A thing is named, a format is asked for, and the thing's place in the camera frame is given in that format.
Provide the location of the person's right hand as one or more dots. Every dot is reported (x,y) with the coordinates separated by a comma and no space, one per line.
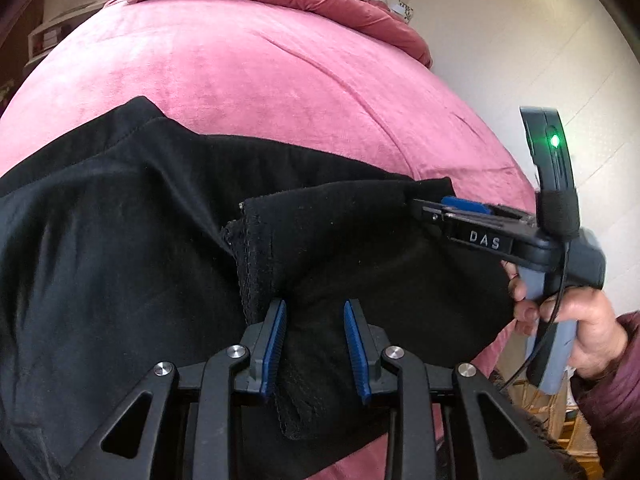
(595,325)

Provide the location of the black pants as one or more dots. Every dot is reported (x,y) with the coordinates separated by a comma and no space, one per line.
(125,235)

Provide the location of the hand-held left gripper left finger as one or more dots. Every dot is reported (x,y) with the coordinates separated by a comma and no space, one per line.
(274,345)

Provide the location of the checkered patterned cloth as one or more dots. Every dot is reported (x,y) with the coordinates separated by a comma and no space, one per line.
(402,10)

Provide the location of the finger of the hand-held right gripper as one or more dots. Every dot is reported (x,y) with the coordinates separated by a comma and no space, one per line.
(430,215)
(465,204)

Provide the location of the woven rattan stool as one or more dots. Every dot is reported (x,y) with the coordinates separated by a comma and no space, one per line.
(575,435)

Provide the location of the person's right forearm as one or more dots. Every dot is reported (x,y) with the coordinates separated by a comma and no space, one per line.
(615,410)

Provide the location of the bed with pink sheet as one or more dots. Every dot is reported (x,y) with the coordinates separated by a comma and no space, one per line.
(250,70)

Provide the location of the white grey nightstand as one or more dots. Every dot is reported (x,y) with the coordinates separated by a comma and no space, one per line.
(45,40)

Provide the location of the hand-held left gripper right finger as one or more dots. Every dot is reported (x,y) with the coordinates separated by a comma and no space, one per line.
(356,350)

